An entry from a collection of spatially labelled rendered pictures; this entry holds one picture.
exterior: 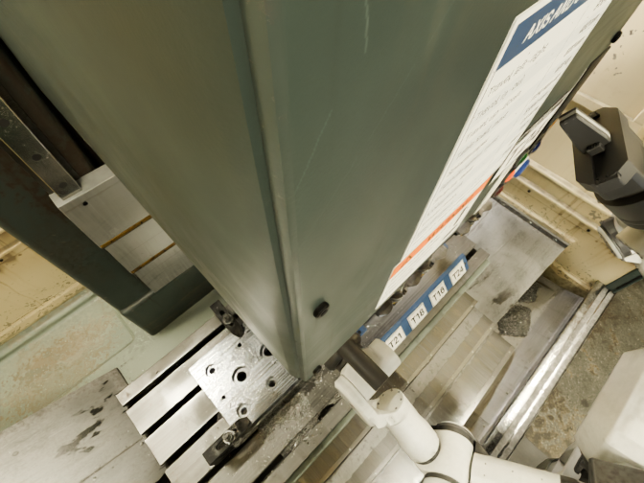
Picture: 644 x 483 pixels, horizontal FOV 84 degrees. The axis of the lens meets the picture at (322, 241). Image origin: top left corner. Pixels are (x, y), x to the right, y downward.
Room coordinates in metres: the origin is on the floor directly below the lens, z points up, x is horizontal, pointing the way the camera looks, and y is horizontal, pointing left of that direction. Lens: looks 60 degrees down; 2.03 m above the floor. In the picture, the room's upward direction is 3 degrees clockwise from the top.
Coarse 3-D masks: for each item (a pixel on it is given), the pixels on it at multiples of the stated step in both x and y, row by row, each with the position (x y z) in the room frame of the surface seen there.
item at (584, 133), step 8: (576, 112) 0.35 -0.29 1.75; (560, 120) 0.35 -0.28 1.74; (568, 120) 0.35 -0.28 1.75; (576, 120) 0.34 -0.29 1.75; (584, 120) 0.34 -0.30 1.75; (568, 128) 0.34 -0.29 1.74; (576, 128) 0.34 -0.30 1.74; (584, 128) 0.34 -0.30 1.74; (592, 128) 0.34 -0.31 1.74; (600, 128) 0.34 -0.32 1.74; (568, 136) 0.34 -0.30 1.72; (576, 136) 0.34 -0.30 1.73; (584, 136) 0.34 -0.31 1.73; (592, 136) 0.34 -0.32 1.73; (600, 136) 0.33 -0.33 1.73; (608, 136) 0.34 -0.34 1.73; (576, 144) 0.34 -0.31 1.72; (584, 144) 0.34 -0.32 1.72; (592, 144) 0.33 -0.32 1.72; (600, 144) 0.33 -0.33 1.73; (584, 152) 0.34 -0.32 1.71; (592, 152) 0.33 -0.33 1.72
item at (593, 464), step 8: (592, 464) -0.01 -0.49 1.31; (600, 464) -0.01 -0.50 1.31; (608, 464) 0.00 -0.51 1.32; (616, 464) 0.00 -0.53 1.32; (592, 472) -0.02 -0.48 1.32; (600, 472) -0.02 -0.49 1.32; (608, 472) -0.02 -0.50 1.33; (616, 472) -0.02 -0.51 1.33; (624, 472) -0.02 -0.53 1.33; (632, 472) -0.02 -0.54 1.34; (640, 472) -0.01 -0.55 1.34; (592, 480) -0.03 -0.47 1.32; (600, 480) -0.03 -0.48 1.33; (608, 480) -0.03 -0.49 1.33; (616, 480) -0.03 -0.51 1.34; (624, 480) -0.03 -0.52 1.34; (632, 480) -0.03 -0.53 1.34; (640, 480) -0.03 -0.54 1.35
